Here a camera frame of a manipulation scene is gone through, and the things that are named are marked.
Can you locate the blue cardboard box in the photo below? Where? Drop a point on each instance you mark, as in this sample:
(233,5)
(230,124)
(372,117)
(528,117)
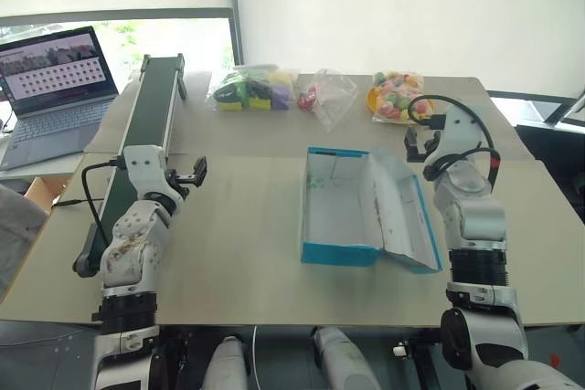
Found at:
(338,253)

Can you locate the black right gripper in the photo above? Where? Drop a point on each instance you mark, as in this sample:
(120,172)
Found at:
(432,144)

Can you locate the dark desk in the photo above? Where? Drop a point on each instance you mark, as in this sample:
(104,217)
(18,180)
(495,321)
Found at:
(544,134)

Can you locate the orange plate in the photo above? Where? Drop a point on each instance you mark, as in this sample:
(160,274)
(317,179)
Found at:
(371,98)

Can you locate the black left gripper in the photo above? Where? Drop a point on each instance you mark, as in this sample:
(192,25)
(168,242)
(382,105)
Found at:
(177,183)

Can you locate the white rounded robot leg cover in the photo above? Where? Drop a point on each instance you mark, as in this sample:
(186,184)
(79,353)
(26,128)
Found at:
(343,358)
(226,362)

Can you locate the grey open laptop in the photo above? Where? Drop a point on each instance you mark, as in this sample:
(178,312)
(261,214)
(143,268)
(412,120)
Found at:
(55,111)

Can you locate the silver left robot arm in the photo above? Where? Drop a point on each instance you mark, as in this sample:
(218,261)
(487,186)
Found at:
(132,244)

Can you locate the clear plastic bag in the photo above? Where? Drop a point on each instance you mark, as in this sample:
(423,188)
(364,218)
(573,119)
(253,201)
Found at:
(326,98)

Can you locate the clear bag of toy fruits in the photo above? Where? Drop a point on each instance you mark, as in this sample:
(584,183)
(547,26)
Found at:
(397,93)

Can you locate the clear bag of coloured sponges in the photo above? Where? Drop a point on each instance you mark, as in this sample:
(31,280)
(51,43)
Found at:
(256,88)

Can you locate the grey window frame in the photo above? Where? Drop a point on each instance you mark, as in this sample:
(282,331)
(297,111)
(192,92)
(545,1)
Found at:
(235,34)

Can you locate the person in grey clothing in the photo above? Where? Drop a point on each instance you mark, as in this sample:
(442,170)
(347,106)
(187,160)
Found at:
(13,225)

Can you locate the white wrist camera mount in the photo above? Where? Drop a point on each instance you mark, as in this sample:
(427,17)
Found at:
(141,166)
(459,129)

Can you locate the black metal frame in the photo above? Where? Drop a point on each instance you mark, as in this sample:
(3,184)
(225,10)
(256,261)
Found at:
(420,358)

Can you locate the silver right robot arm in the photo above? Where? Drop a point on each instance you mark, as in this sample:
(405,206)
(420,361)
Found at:
(475,221)

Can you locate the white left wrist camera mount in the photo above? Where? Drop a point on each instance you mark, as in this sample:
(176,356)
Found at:
(141,166)

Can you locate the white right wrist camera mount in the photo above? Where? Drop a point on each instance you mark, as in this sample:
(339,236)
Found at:
(459,129)

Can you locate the dark green conveyor belt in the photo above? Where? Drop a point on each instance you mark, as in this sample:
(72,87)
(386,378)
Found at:
(151,102)

